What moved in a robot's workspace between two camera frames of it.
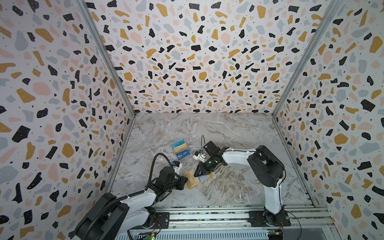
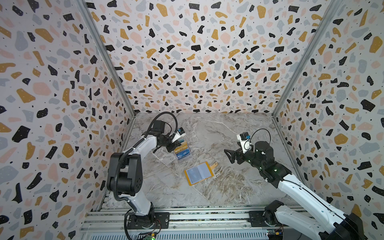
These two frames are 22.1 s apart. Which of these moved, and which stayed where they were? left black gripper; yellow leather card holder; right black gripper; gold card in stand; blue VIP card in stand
Moved: right black gripper; left black gripper
Stayed: blue VIP card in stand; yellow leather card holder; gold card in stand
